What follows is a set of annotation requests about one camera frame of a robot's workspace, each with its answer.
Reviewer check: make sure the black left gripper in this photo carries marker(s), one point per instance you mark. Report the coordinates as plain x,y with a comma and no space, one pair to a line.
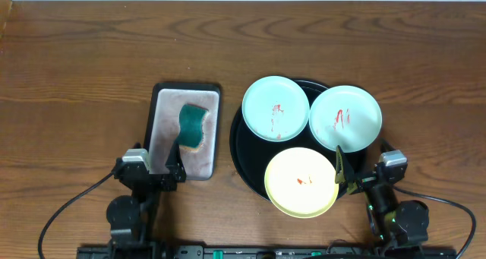
153,175

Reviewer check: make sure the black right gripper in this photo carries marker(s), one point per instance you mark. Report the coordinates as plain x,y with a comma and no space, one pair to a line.
343,168

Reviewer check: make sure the green scouring sponge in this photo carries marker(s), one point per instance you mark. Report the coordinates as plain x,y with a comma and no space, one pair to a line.
191,121

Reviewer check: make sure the pale yellow plate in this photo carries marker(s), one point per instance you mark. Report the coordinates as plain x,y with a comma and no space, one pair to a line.
301,182

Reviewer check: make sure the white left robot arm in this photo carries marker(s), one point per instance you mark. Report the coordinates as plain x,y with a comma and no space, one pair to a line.
129,215

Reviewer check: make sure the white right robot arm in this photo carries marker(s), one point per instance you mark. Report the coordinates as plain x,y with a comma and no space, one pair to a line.
398,224

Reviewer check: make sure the black rectangular soapy tray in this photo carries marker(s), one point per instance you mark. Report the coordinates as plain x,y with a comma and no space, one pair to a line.
163,127

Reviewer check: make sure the black round tray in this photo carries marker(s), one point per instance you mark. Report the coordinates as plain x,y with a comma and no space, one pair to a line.
251,154

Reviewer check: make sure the right mint green plate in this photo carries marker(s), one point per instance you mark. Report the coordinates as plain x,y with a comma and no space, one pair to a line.
347,117

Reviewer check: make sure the mint green plate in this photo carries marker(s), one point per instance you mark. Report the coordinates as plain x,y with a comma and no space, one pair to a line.
347,117
275,108

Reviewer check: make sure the left mint green plate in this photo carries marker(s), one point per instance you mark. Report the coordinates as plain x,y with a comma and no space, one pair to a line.
275,108

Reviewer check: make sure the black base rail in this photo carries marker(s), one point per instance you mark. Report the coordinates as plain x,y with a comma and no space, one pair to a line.
200,252

